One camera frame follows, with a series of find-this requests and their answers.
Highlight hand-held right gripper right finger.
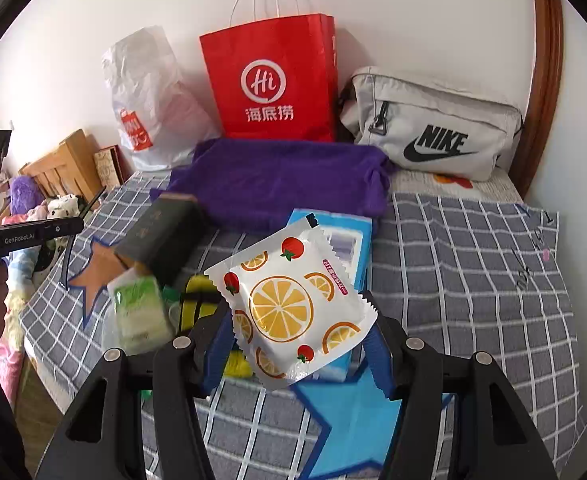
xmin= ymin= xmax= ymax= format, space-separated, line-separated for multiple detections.
xmin=365 ymin=291 xmax=560 ymax=480

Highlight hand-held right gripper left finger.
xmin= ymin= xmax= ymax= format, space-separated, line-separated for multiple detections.
xmin=34 ymin=301 xmax=235 ymax=480

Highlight fruit print wet wipe packet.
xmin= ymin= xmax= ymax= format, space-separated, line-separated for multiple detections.
xmin=204 ymin=212 xmax=378 ymax=392

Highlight dark green box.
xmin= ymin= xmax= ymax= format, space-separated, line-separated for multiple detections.
xmin=114 ymin=192 xmax=206 ymax=287

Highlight purple plush toy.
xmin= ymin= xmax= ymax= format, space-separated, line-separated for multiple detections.
xmin=10 ymin=176 xmax=40 ymax=217

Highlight white spotted plush toy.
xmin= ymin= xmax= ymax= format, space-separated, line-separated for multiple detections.
xmin=45 ymin=194 xmax=82 ymax=222

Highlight green white tissue pack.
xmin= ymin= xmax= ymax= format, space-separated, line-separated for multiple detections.
xmin=106 ymin=267 xmax=177 ymax=359

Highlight blue tissue pack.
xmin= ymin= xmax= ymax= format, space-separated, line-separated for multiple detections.
xmin=286 ymin=208 xmax=373 ymax=292

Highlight brown framed card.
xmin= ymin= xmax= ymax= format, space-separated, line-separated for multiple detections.
xmin=94 ymin=145 xmax=130 ymax=189

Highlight grey checkered star blanket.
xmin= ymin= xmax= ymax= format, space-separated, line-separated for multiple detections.
xmin=21 ymin=170 xmax=587 ymax=480

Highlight pink cloth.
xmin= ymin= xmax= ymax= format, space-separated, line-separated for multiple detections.
xmin=0 ymin=327 xmax=25 ymax=403

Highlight purple towel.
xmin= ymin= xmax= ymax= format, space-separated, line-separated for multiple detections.
xmin=150 ymin=138 xmax=395 ymax=234

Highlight white plastic shopping bag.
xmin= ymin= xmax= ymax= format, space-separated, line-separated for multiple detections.
xmin=101 ymin=26 xmax=223 ymax=171

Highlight floral bed sheet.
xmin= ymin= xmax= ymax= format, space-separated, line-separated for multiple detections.
xmin=392 ymin=166 xmax=520 ymax=207

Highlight grey printed plastic bag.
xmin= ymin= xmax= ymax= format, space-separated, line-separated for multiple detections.
xmin=338 ymin=66 xmax=525 ymax=182

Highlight red paper bag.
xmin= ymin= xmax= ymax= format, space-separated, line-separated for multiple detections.
xmin=198 ymin=0 xmax=338 ymax=144

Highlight wooden headboard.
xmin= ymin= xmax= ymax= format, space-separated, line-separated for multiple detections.
xmin=511 ymin=0 xmax=565 ymax=199

